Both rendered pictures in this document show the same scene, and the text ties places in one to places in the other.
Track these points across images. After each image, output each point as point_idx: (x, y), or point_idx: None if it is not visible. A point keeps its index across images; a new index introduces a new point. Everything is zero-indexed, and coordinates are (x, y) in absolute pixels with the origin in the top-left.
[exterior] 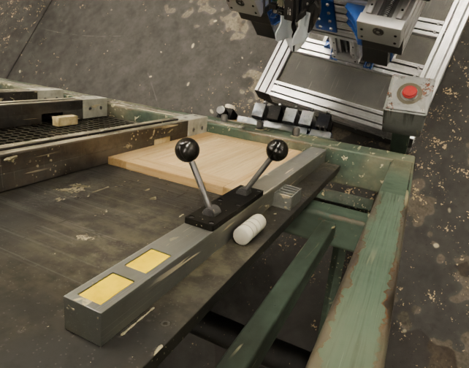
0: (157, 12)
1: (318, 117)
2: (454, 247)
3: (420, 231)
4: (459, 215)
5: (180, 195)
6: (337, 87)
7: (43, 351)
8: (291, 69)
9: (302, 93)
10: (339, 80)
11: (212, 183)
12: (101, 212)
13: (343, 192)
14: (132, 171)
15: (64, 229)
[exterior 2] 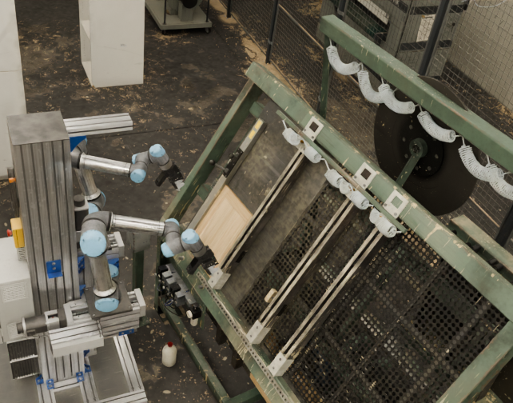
0: None
1: (163, 269)
2: (149, 279)
3: (154, 293)
4: (132, 286)
5: (242, 189)
6: (108, 356)
7: (269, 118)
8: (113, 391)
9: (128, 369)
10: (102, 358)
11: (231, 193)
12: (261, 172)
13: (164, 335)
14: (252, 212)
15: (268, 161)
